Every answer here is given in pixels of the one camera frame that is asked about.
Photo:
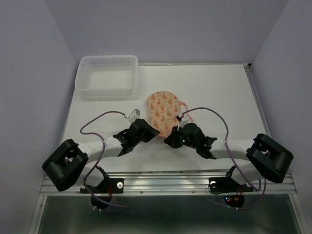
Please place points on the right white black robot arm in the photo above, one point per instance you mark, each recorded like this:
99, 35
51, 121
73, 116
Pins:
248, 172

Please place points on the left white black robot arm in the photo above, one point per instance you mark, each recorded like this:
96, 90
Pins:
66, 165

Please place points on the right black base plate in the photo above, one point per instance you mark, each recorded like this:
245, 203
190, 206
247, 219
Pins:
222, 185

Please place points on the aluminium front rail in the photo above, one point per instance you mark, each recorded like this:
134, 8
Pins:
190, 183

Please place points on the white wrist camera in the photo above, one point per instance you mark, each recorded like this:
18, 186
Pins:
135, 114
183, 120

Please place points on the floral orange laundry bag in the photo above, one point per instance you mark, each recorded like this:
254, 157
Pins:
163, 107

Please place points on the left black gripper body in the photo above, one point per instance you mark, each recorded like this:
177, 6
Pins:
146, 135

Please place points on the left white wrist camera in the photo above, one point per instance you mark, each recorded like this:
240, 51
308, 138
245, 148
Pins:
135, 114

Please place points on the aluminium right side rail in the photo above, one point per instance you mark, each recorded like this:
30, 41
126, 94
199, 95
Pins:
262, 114

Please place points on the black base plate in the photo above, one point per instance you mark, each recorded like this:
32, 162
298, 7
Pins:
108, 185
222, 185

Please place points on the aluminium rail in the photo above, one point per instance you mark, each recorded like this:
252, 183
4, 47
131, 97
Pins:
190, 183
262, 114

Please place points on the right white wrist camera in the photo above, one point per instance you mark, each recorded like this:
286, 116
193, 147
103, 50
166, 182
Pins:
183, 120

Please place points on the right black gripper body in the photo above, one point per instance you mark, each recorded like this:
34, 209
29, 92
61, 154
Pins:
179, 139

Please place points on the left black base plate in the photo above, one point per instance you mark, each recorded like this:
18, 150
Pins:
108, 185

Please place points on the white perforated plastic basket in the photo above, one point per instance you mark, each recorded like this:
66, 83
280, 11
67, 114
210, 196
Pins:
107, 78

